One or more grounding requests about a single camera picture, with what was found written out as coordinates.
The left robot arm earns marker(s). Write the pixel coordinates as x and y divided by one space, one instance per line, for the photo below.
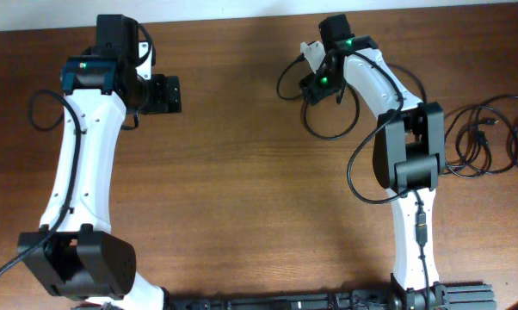
73 253

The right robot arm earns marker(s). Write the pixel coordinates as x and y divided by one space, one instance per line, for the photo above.
408 148

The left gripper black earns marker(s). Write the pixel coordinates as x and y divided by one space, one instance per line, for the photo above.
167 101

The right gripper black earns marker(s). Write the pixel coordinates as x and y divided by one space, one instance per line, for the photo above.
312 91

